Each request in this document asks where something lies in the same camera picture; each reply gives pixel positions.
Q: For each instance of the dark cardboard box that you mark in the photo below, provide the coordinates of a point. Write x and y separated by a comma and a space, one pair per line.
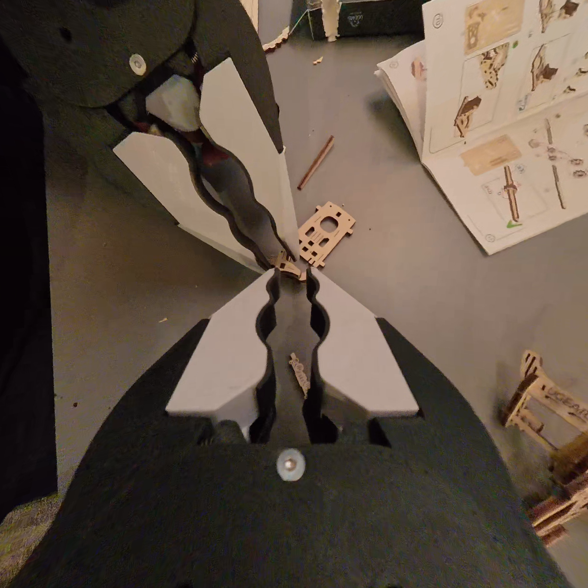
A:
376, 20

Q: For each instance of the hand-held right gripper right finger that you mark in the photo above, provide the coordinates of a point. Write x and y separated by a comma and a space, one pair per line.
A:
363, 363

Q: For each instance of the flat wooden plate with hole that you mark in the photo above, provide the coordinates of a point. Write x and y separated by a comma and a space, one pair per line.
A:
327, 234

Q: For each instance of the small curved wooden part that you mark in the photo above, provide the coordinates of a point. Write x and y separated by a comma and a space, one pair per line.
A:
287, 266

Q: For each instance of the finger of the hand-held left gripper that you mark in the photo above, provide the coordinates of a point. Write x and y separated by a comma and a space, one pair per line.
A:
243, 124
160, 183

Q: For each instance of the pale torn paper piece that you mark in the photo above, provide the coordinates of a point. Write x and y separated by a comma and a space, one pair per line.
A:
330, 20

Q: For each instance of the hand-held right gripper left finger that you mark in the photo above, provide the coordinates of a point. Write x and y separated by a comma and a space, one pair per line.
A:
216, 363

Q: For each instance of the toothed wooden strip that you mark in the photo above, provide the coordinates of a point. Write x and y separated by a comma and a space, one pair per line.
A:
275, 41

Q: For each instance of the wooden model assembly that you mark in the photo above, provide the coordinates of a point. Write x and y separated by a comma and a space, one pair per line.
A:
551, 404

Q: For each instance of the small slim wooden part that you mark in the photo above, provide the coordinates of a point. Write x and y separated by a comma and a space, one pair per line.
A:
301, 373

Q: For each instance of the white instruction booklet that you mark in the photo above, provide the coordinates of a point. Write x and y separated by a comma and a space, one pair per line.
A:
500, 138

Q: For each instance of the thin brown wooden stick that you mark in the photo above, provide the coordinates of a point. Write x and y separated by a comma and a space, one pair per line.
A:
317, 161

